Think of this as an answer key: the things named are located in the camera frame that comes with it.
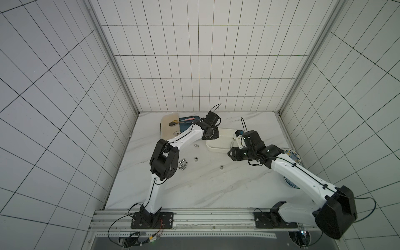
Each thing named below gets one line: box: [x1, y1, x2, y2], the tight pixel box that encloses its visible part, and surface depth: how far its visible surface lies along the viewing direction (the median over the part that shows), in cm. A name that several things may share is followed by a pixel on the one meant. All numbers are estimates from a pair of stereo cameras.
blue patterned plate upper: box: [283, 148, 302, 165], surface depth 95 cm
